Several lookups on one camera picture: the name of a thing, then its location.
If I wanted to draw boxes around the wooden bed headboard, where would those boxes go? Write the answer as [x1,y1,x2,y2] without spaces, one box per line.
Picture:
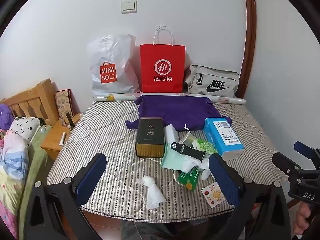
[1,78,59,127]

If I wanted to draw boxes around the floral quilt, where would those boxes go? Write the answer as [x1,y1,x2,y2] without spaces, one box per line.
[0,170,28,239]

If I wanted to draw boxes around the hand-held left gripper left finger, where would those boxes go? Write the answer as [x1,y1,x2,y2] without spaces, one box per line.
[25,152,108,240]

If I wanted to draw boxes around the dark green tin box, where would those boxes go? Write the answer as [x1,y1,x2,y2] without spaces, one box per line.
[135,117,165,158]

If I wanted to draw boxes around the white packet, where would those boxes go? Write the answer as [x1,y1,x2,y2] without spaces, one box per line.
[164,124,179,145]

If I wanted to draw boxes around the fruit sticker sheet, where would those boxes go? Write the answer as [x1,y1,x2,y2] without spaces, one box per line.
[201,183,227,207]

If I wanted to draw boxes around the black stand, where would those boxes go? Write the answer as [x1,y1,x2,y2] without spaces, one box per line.
[65,111,76,128]

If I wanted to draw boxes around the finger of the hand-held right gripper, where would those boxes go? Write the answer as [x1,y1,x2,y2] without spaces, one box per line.
[294,141,320,170]
[272,152,304,180]

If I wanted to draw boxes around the white dotted pillow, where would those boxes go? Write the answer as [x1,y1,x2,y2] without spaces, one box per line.
[9,116,42,143]

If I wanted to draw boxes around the black watch strap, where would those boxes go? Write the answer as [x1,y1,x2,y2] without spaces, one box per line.
[170,142,207,161]

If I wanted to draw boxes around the crumpled white tissue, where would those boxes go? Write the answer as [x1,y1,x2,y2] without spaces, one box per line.
[136,176,167,210]

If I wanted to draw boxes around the green sachet packet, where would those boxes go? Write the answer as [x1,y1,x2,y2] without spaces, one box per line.
[177,167,202,191]

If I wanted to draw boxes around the wooden nightstand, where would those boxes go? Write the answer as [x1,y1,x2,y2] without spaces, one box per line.
[40,112,83,160]

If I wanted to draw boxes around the mint green cloth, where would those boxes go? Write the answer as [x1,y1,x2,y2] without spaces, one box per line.
[160,147,187,170]

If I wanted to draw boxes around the red paper bag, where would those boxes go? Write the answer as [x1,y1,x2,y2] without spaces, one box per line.
[139,26,187,93]

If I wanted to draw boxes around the person's camouflage pants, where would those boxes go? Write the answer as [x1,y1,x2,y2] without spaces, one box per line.
[120,219,177,240]

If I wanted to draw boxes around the blue cardboard box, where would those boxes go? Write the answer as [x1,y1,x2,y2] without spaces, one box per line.
[203,117,245,161]

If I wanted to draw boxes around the grey waist bag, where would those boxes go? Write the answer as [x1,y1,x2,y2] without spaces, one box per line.
[184,64,240,98]

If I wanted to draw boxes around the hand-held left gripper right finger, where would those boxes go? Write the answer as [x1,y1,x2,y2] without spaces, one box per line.
[208,154,292,240]

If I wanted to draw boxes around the purple cloth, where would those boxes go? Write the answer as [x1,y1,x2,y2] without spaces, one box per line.
[124,95,223,132]

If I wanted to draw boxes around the light green tissue pack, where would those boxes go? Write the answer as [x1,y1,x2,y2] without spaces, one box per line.
[192,138,218,155]

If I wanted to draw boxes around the decorated brown book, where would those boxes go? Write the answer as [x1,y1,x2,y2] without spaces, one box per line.
[55,89,74,120]

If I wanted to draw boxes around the green blanket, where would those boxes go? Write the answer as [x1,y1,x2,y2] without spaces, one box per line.
[19,124,54,240]

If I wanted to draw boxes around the purple plush toy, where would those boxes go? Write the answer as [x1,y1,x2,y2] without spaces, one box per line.
[0,104,15,130]

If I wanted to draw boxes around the white plastic shopping bag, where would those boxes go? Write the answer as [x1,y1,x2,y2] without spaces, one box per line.
[87,34,139,97]

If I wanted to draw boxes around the brown wooden door frame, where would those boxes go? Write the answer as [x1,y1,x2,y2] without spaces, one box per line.
[240,0,258,99]

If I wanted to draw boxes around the white socks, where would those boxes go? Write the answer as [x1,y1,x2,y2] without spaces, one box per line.
[182,156,213,180]

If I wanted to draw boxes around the rolled printed paper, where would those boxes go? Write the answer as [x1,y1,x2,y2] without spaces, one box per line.
[93,92,247,105]

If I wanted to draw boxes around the pastel print pillow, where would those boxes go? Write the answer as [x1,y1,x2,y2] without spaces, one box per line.
[0,129,29,178]

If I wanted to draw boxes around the person's right hand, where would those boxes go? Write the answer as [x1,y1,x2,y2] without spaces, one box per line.
[294,202,316,234]

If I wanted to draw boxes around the white light switch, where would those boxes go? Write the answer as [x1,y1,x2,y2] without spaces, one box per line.
[121,1,137,14]

